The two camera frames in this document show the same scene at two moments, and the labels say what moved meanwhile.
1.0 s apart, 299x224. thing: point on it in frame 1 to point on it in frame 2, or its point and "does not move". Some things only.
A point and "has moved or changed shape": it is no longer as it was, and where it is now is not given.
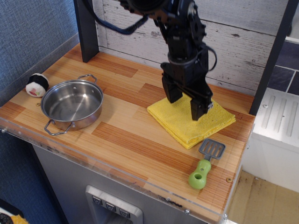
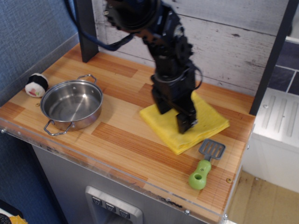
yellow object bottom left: x=17 y=220 does not move
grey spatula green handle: x=210 y=149 does not move
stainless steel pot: x=75 y=103 does not move
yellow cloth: x=176 y=119 has moved or changed shape
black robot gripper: x=187 y=72 to x=177 y=86
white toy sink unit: x=273 y=154 does not move
